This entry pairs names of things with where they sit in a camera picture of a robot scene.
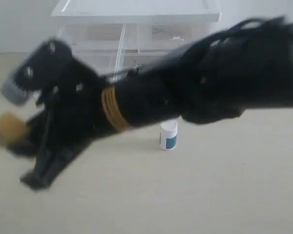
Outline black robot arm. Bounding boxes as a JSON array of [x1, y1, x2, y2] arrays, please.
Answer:
[[0, 17, 293, 191]]

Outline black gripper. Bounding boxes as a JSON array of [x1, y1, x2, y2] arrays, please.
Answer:
[[0, 38, 117, 191]]

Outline yellow cheese wedge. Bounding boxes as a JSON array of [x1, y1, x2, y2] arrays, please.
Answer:
[[0, 112, 30, 147]]

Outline white bottle with teal label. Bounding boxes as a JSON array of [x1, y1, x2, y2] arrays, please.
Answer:
[[159, 120, 178, 150]]

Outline clear wide middle drawer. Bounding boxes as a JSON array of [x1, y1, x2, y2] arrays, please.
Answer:
[[74, 54, 176, 74]]

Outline white plastic drawer cabinet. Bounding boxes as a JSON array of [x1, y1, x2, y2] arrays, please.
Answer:
[[51, 0, 222, 74]]

